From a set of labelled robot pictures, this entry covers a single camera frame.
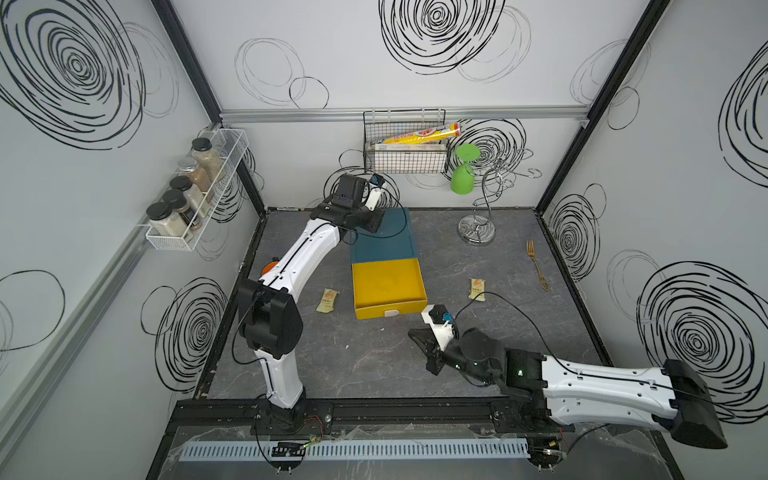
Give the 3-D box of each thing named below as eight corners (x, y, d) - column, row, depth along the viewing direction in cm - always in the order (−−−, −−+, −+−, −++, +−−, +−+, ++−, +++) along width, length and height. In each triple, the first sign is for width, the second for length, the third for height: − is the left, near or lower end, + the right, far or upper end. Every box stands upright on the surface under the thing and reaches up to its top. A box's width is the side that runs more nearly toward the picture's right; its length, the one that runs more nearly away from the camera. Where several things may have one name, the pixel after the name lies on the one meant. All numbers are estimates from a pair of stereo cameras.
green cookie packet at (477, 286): (468, 298, 98) (469, 295, 96) (469, 280, 102) (470, 276, 101) (483, 301, 97) (485, 298, 95) (483, 282, 101) (485, 279, 100)
